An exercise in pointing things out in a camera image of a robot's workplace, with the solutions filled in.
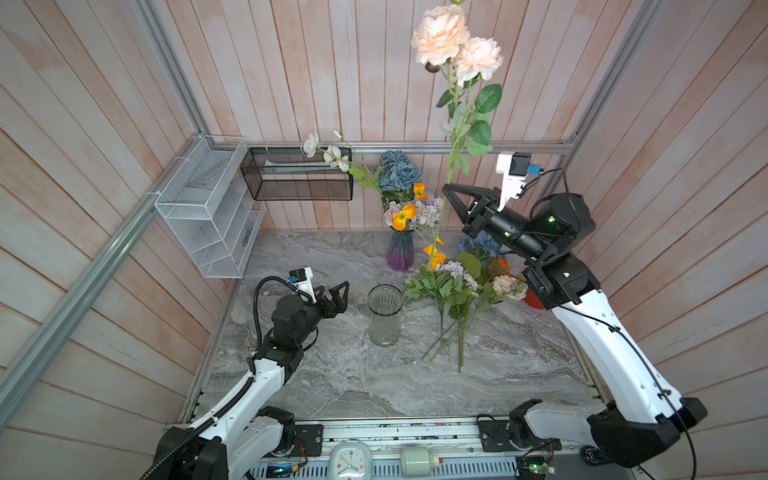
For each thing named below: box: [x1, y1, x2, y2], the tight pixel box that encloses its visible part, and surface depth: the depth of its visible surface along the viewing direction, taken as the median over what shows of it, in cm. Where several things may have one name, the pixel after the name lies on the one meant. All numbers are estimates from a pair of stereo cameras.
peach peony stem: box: [411, 4, 503, 254], surface depth 42 cm
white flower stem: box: [303, 130, 384, 193], surface depth 87 cm
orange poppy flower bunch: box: [392, 183, 447, 271], surface depth 74 cm
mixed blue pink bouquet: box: [404, 231, 528, 373], surface depth 97 cm
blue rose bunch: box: [379, 150, 423, 210], surface depth 85 cm
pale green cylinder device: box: [400, 447, 440, 477], surface depth 66 cm
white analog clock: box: [328, 440, 373, 480], surface depth 70 cm
